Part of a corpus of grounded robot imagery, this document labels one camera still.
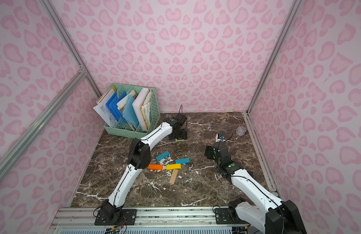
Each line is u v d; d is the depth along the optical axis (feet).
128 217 2.41
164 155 3.12
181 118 2.82
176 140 3.39
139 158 2.13
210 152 2.46
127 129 3.36
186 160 3.05
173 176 2.82
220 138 2.39
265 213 1.39
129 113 2.98
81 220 2.41
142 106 2.90
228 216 2.37
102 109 3.06
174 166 2.98
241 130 3.50
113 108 3.16
